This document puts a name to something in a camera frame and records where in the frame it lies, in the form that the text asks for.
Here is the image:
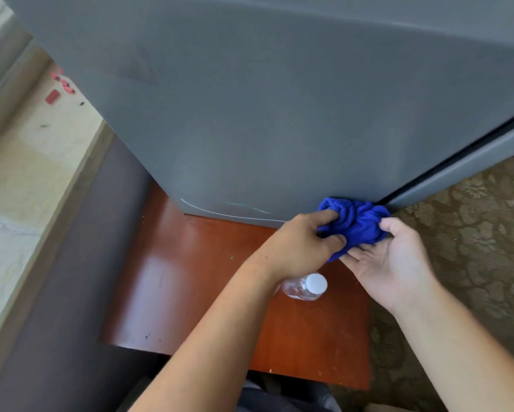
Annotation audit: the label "person's left hand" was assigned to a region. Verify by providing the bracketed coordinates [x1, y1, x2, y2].
[254, 209, 348, 282]

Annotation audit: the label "person's right hand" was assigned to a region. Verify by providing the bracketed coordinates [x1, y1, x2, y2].
[339, 217, 439, 316]

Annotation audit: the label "person's dark trousers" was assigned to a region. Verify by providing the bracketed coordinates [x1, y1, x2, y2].
[236, 377, 343, 412]

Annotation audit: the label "grey mini fridge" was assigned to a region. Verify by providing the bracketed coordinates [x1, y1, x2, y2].
[0, 0, 514, 230]

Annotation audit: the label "red paper scraps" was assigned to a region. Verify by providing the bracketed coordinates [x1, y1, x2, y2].
[45, 66, 77, 105]

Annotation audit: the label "grey fridge door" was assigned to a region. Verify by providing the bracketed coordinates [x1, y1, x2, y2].
[386, 118, 514, 213]

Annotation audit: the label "person's right forearm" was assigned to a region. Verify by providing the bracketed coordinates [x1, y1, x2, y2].
[390, 281, 514, 412]

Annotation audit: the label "blue microfibre cloth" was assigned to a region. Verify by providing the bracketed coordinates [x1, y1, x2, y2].
[317, 197, 391, 263]

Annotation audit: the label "person's left forearm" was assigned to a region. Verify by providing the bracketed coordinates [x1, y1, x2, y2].
[128, 255, 283, 412]

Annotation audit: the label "clear plastic bottle white cap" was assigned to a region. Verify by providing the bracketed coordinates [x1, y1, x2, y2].
[278, 273, 328, 302]

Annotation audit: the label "red-brown wooden cabinet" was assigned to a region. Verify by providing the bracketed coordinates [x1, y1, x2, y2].
[100, 182, 371, 391]

